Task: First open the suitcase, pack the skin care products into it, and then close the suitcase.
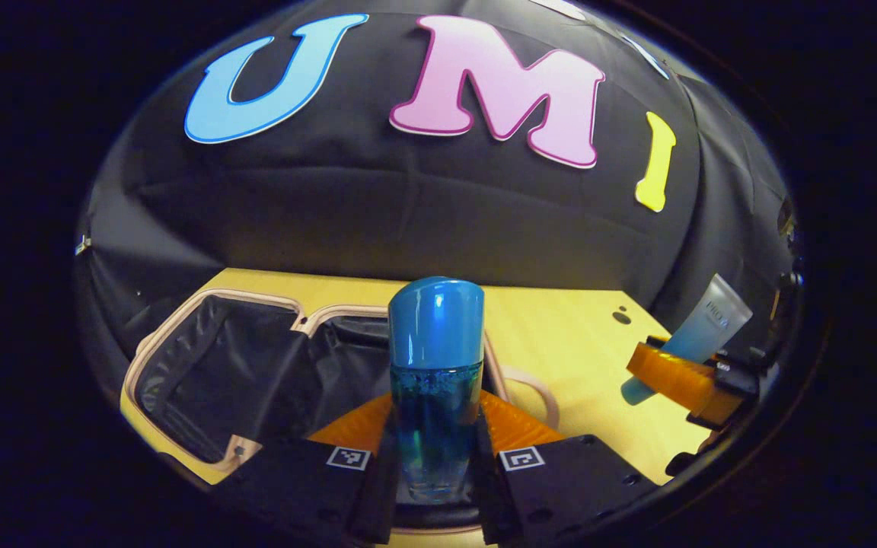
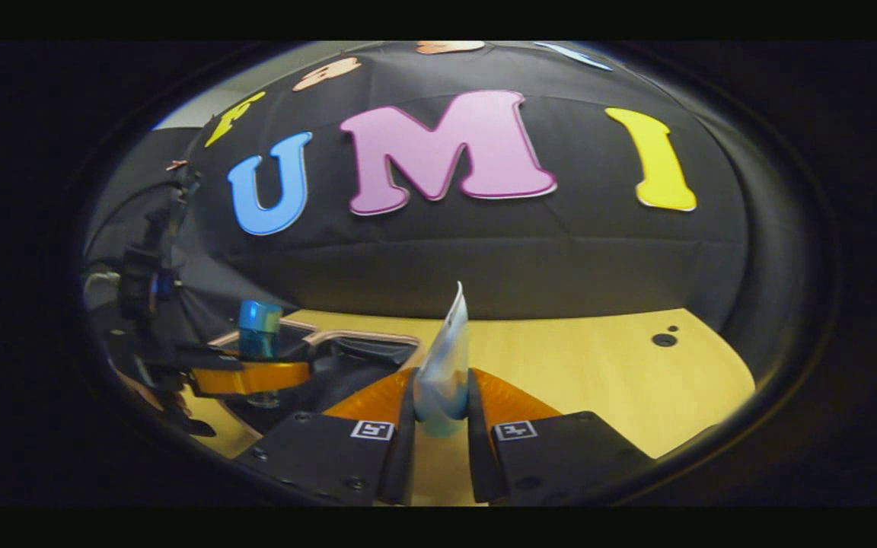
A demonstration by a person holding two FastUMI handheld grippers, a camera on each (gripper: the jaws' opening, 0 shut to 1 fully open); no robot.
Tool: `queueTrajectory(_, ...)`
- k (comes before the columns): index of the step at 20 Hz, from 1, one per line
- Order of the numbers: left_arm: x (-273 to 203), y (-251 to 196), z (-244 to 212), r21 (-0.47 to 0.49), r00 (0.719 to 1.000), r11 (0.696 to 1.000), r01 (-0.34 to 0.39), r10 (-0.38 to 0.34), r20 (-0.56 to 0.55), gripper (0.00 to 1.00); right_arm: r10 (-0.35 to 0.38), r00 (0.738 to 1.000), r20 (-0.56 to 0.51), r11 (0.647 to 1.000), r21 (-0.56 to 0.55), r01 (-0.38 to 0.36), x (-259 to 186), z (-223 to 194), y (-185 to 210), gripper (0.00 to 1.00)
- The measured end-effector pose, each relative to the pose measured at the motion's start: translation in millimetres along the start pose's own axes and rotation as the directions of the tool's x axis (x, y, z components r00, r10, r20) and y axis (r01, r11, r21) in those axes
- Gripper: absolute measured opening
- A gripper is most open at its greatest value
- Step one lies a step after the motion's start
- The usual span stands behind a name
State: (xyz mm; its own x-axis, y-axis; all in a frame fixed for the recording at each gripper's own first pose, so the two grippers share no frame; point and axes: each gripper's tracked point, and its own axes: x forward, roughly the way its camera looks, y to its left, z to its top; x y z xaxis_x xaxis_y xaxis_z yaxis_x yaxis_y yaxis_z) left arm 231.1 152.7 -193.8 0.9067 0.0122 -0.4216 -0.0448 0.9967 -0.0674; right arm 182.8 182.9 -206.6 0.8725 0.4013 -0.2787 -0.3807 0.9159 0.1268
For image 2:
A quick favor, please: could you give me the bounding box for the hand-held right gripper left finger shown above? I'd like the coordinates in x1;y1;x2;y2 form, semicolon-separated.
233;368;418;507

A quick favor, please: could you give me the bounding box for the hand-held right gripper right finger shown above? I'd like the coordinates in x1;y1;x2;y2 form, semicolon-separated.
467;368;657;507

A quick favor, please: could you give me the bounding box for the blue glass bottle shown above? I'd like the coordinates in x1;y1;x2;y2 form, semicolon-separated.
238;300;285;409

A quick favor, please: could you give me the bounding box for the white blue tube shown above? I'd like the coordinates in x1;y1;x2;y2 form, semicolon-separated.
412;281;472;439

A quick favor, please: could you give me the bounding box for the black backdrop cloth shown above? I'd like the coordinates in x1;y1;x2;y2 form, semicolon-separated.
81;41;797;368

